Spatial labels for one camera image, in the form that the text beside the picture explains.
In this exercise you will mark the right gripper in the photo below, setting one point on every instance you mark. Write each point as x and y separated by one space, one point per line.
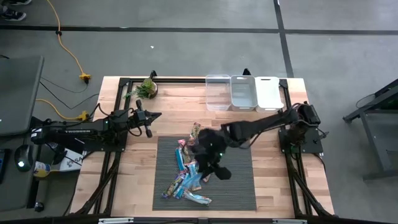
210 146

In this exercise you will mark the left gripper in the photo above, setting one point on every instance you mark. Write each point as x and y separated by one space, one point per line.
141 117

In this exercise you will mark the green red granola bar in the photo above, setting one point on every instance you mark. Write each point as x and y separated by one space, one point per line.
195 132

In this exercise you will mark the pink red granola bar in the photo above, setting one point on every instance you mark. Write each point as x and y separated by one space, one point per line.
183 151

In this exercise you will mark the dark multicolour granola bar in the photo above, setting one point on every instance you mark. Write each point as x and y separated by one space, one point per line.
171 188

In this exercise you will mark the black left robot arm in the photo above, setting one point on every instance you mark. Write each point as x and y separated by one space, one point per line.
77 132

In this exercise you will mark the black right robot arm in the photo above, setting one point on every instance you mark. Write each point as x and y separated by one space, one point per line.
264 124

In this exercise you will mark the potted succulent plant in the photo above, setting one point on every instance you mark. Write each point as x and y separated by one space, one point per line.
148 88

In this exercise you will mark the clear plastic bin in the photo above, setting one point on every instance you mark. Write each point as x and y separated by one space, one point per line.
217 99

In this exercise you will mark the grey woven placemat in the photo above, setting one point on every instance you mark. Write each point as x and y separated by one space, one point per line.
236 186

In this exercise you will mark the grey plastic bin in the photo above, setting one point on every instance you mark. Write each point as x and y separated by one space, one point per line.
244 96

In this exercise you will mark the white plastic bin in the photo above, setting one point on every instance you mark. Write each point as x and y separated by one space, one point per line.
269 93

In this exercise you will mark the black floor tape strip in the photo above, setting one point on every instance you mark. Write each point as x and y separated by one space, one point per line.
287 62
155 30

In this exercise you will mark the white printed paper bag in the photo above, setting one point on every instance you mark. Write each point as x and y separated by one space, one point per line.
73 161

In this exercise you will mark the yellow white bottle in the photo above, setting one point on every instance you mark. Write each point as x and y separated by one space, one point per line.
40 169

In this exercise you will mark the black computer mouse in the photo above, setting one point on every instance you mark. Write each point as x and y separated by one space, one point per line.
23 157

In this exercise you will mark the dark grey flat panel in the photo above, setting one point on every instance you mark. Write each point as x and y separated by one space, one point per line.
18 93

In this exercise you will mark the black caster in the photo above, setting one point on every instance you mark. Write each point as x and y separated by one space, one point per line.
39 207

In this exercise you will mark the grey desk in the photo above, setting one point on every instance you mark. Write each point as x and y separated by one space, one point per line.
15 193

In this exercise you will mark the black keyboard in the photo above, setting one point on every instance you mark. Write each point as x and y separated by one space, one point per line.
3 165

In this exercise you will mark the person's shoe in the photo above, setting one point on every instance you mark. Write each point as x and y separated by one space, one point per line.
20 2
14 15

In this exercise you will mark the black aluminium table frame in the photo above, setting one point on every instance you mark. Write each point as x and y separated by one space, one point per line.
174 80

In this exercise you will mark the silver frame bracket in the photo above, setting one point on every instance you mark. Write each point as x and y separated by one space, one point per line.
289 221
115 220

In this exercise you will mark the black side table frame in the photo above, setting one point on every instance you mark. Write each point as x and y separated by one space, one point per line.
375 149

